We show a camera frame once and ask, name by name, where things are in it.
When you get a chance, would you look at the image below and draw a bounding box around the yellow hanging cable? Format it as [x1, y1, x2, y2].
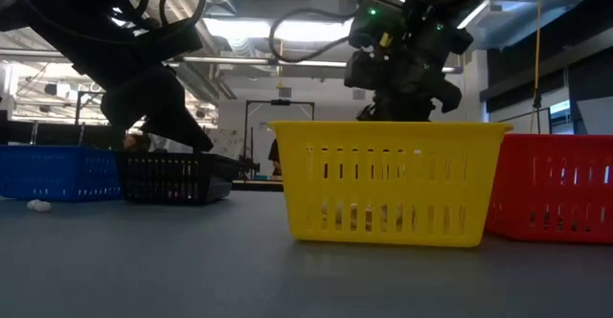
[528, 0, 543, 135]

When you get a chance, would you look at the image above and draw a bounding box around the white ceiling vent hood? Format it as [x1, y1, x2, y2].
[459, 0, 588, 51]

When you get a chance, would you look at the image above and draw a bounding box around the black tripod stand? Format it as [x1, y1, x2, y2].
[531, 87, 543, 135]

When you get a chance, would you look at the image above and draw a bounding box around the yellow plastic basket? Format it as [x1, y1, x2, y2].
[267, 120, 513, 249]

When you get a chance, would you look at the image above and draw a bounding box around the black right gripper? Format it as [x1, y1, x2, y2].
[343, 0, 475, 123]

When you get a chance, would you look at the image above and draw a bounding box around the black plastic basket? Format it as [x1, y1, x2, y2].
[117, 150, 241, 207]

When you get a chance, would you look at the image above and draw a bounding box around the grey wall board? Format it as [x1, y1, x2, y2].
[577, 96, 613, 136]

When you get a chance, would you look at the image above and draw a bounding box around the blue plastic basket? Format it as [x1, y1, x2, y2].
[0, 144, 124, 202]

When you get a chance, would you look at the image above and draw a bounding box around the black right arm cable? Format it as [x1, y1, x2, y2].
[267, 6, 365, 64]

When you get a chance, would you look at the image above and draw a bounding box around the red plastic basket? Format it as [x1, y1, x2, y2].
[484, 133, 613, 246]

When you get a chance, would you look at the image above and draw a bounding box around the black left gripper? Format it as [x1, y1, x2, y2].
[99, 63, 216, 152]

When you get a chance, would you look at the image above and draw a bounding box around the white plastic bone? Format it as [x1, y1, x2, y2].
[26, 198, 53, 214]

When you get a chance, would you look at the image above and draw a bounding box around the grey ceiling unit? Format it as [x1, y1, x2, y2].
[308, 0, 358, 21]

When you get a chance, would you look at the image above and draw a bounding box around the long ceiling light strip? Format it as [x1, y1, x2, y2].
[0, 48, 465, 76]

